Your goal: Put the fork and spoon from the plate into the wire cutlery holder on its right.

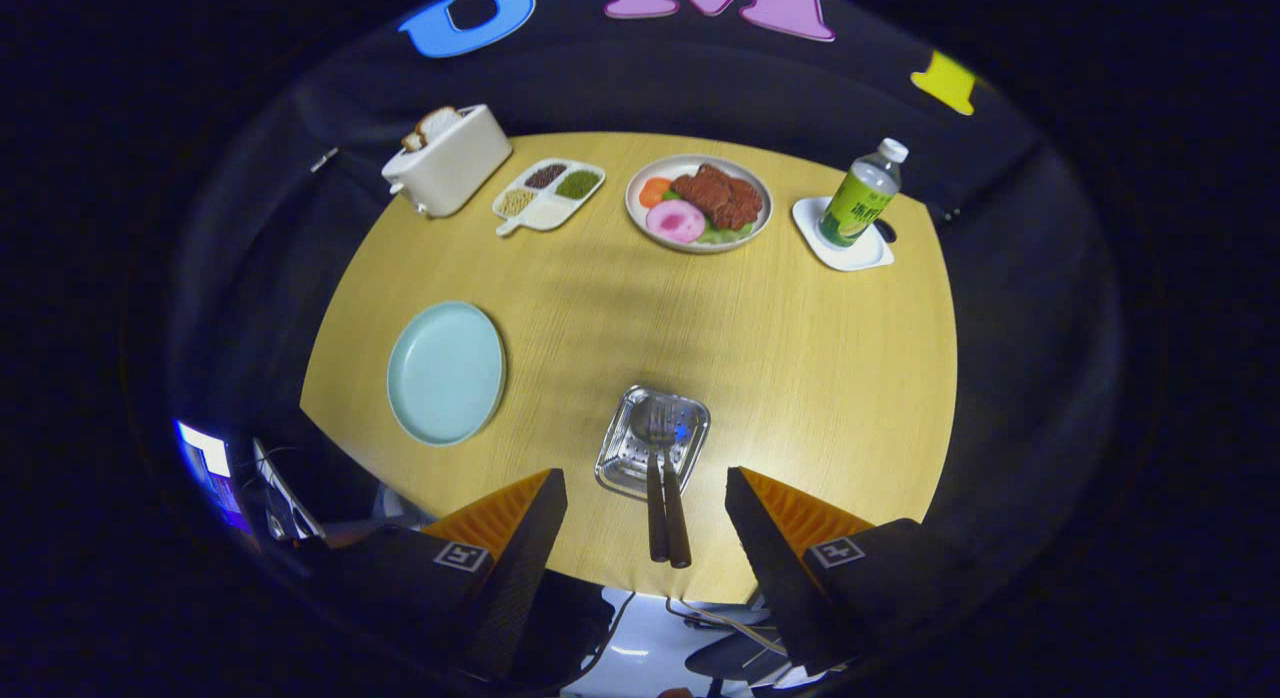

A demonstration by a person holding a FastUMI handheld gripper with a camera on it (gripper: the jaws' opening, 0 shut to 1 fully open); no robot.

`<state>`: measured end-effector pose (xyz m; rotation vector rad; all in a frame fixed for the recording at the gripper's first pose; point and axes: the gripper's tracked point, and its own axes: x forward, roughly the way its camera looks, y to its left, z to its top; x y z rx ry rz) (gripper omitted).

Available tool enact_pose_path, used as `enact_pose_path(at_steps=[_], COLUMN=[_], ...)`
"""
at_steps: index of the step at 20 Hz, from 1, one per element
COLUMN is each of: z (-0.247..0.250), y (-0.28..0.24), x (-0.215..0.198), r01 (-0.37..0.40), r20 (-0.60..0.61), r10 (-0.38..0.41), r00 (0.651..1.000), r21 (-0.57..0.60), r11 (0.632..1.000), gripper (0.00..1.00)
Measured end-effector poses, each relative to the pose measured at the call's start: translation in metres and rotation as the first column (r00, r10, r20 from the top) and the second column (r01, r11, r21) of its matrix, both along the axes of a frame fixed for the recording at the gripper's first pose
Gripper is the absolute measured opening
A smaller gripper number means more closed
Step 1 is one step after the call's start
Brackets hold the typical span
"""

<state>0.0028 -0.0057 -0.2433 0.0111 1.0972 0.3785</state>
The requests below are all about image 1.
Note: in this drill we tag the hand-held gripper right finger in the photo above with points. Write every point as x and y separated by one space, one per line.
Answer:
770 568

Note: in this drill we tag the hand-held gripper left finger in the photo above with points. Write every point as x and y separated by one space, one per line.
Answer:
515 578

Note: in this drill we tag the perforated metal tray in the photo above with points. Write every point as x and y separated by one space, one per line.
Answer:
615 468

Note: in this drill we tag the pale teal round plate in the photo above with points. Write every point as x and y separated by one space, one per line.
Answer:
445 373

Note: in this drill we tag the white square coaster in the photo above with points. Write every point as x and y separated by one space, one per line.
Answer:
862 259

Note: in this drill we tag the lit screen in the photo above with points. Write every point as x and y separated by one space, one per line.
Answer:
210 468

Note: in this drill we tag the green lettuce leaf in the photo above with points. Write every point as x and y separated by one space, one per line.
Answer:
725 236

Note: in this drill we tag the small black object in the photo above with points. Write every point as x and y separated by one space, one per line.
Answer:
886 231

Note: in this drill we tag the pink ham slice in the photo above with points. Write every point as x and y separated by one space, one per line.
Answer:
676 220

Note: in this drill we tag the white round food plate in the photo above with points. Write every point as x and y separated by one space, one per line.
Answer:
640 228

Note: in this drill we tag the white divided snack dish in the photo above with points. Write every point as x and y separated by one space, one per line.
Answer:
548 213

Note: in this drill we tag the brown meat slices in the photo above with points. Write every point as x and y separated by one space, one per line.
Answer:
720 196

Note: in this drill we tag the green label drink bottle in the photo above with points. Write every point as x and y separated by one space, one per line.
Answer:
860 203

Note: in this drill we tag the heap of yellow beans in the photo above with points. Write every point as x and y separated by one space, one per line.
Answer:
515 200

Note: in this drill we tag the orange tomato slice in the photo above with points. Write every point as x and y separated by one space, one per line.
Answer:
655 191

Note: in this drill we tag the heap of green beans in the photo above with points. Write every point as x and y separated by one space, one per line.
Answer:
578 184

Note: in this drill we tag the heap of dark beans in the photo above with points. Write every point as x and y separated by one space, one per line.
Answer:
545 175

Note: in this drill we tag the white toaster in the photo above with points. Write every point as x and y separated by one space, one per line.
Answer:
450 168

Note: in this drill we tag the small toast bread slice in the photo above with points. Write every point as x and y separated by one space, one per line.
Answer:
411 141

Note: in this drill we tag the white cloth clip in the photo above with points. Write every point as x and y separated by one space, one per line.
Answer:
323 159

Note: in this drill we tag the large toast bread slice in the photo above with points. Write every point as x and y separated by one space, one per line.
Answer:
440 123

